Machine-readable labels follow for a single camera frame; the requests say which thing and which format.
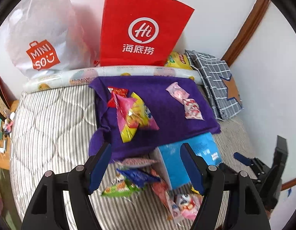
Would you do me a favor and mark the green snack packet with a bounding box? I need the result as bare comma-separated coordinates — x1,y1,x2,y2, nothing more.
101,181,141,198

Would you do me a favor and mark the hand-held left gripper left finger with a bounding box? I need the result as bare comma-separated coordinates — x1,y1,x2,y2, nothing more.
21,142,112,230

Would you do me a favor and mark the striped quilted mattress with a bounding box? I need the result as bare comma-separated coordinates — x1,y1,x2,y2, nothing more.
9,84,261,230

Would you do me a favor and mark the brown wooden door frame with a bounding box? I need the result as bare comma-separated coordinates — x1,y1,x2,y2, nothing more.
221,0,271,69

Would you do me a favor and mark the pink bear candy packet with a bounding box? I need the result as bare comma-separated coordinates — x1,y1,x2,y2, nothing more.
165,82,190,104

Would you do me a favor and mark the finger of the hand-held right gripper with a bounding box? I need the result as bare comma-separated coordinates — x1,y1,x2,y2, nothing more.
234,152,261,173
274,135,288,173

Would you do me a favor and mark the blue tissue pack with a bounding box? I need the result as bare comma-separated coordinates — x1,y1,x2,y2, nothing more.
154,133,221,191

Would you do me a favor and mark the white plastic shopping bag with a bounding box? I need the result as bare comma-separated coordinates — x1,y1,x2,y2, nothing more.
4,0,100,79

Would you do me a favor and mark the orange snack packet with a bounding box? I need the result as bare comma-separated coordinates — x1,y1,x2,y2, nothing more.
150,169,176,221

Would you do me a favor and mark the pink and yellow snack packet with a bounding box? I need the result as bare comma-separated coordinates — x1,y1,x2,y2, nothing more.
113,92,160,144

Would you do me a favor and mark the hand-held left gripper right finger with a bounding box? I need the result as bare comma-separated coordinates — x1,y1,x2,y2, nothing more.
180,142,269,230

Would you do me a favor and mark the pink and silver snack packet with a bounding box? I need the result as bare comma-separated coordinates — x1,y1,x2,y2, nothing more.
116,158,158,170

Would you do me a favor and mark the brown patterned box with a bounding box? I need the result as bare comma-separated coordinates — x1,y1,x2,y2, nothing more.
0,75,16,111

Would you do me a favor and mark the red and white snack packet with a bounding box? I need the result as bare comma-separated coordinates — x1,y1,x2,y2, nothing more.
182,98,204,120

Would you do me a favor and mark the grey checked star cloth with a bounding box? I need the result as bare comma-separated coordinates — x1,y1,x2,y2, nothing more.
185,50,244,121

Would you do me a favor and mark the yellow chip bag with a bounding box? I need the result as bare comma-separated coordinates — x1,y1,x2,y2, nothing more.
164,51,194,70

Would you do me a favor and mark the red paper bag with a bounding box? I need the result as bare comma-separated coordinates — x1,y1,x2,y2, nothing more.
99,0,195,67

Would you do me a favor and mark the pink face-print snack packet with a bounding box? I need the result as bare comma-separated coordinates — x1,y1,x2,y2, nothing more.
174,192,203,224

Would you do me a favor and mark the purple cloth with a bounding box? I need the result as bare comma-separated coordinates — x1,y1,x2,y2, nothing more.
88,75,221,164

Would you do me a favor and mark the white printed paper roll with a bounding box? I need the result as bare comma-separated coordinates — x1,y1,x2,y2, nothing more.
23,66,202,93

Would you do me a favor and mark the blue snack packet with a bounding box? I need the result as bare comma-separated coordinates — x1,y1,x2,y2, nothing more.
116,168,161,187

